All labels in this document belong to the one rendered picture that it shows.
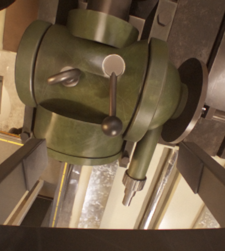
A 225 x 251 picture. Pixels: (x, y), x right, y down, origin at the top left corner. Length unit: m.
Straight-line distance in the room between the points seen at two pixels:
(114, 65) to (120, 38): 0.06
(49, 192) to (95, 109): 1.41
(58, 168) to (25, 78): 1.24
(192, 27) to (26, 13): 0.77
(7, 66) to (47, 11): 1.46
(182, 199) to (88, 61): 1.04
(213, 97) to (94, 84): 0.46
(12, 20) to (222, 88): 0.98
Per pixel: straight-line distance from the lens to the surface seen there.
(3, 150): 1.61
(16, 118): 1.83
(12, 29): 1.08
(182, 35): 0.60
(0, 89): 0.52
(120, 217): 1.20
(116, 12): 0.33
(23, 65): 0.30
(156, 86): 0.26
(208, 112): 0.33
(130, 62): 0.28
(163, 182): 1.08
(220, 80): 0.65
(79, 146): 0.29
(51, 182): 1.59
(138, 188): 0.44
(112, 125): 0.22
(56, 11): 0.36
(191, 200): 1.22
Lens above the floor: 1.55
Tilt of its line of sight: 73 degrees down
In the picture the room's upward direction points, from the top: 179 degrees clockwise
